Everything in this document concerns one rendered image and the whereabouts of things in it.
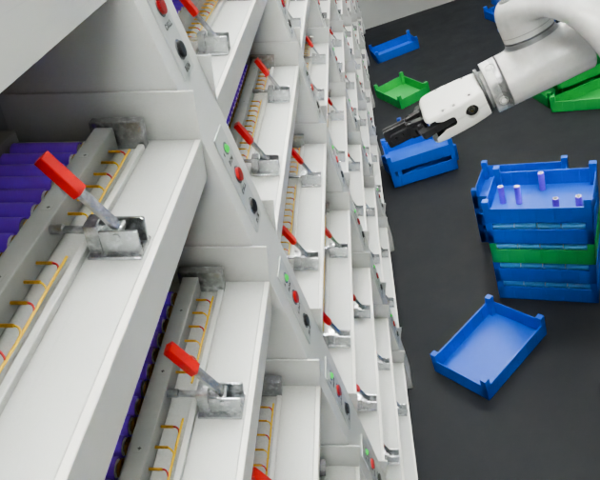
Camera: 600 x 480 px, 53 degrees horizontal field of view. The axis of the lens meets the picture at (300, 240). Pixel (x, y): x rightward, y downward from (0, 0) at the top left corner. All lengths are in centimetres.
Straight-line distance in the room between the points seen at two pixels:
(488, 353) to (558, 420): 30
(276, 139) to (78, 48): 47
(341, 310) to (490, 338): 90
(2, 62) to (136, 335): 18
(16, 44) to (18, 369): 19
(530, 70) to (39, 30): 73
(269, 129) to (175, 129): 45
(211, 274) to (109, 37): 27
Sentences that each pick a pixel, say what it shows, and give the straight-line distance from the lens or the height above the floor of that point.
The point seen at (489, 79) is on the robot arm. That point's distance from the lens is 99.
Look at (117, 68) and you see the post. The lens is 59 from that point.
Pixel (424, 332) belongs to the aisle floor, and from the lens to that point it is 207.
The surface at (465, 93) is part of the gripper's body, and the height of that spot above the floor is 106.
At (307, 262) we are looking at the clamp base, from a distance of 98.
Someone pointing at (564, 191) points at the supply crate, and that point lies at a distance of 200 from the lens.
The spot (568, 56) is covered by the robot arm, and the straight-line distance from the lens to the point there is 100.
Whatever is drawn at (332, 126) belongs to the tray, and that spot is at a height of 70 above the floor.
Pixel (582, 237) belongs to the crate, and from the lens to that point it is 191.
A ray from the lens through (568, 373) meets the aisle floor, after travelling 190.
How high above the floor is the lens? 147
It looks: 33 degrees down
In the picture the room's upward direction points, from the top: 23 degrees counter-clockwise
